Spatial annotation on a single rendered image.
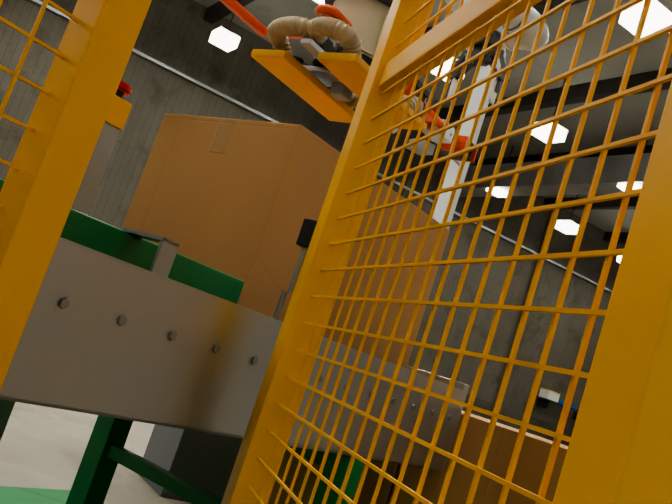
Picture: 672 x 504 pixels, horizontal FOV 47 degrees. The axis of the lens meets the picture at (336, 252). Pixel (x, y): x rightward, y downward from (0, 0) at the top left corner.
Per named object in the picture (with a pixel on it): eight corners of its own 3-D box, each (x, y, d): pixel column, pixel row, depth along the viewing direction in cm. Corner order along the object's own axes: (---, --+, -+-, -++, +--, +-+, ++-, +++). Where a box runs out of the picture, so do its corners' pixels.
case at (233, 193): (227, 333, 135) (301, 123, 141) (97, 288, 161) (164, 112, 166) (400, 390, 181) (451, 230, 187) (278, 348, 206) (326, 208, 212)
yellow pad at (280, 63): (283, 57, 167) (290, 36, 168) (249, 56, 173) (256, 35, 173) (360, 124, 194) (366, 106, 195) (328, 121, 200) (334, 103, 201)
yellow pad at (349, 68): (354, 61, 156) (362, 39, 157) (315, 59, 162) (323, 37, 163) (425, 132, 183) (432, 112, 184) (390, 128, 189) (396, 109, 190)
